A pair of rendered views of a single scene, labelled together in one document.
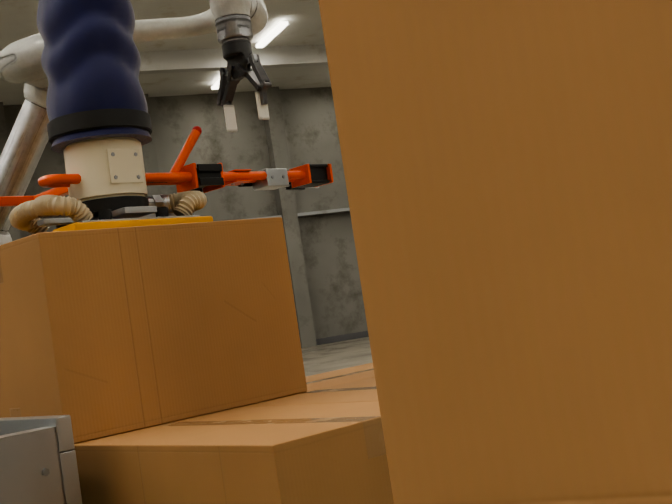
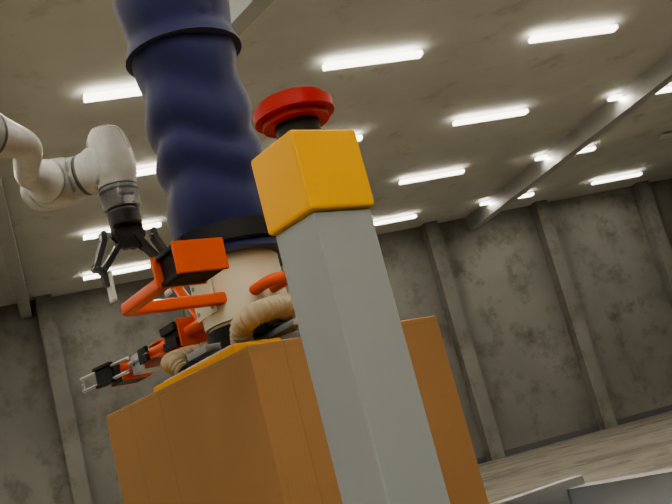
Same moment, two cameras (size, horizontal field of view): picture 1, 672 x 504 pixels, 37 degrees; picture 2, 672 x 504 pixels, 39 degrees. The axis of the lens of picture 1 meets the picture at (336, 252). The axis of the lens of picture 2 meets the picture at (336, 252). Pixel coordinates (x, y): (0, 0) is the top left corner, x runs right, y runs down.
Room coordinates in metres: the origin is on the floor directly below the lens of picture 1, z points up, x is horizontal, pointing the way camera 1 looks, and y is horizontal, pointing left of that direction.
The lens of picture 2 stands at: (1.88, 2.28, 0.74)
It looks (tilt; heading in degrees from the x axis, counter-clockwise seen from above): 12 degrees up; 275
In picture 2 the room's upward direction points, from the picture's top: 15 degrees counter-clockwise
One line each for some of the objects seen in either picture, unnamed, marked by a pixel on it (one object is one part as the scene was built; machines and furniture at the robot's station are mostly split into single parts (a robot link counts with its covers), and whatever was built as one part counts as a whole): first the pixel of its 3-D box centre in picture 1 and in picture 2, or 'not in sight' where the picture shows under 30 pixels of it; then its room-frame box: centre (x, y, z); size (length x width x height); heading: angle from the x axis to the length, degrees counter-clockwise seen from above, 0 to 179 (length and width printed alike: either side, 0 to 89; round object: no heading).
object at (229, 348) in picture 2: not in sight; (212, 360); (2.31, 0.54, 0.97); 0.34 x 0.10 x 0.05; 133
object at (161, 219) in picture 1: (134, 220); not in sight; (2.17, 0.42, 0.97); 0.34 x 0.10 x 0.05; 133
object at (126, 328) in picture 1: (134, 327); (285, 472); (2.24, 0.46, 0.74); 0.60 x 0.40 x 0.40; 133
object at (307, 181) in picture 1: (311, 175); (129, 371); (2.64, 0.03, 1.07); 0.08 x 0.07 x 0.05; 133
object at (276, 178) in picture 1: (270, 179); (149, 361); (2.56, 0.14, 1.07); 0.07 x 0.07 x 0.04; 43
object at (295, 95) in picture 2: not in sight; (296, 122); (1.96, 1.50, 1.02); 0.07 x 0.07 x 0.04
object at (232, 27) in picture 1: (234, 31); (120, 200); (2.53, 0.17, 1.45); 0.09 x 0.09 x 0.06
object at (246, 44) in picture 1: (238, 60); (127, 229); (2.53, 0.17, 1.37); 0.08 x 0.07 x 0.09; 42
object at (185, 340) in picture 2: (199, 178); (188, 334); (2.41, 0.30, 1.07); 0.10 x 0.08 x 0.06; 43
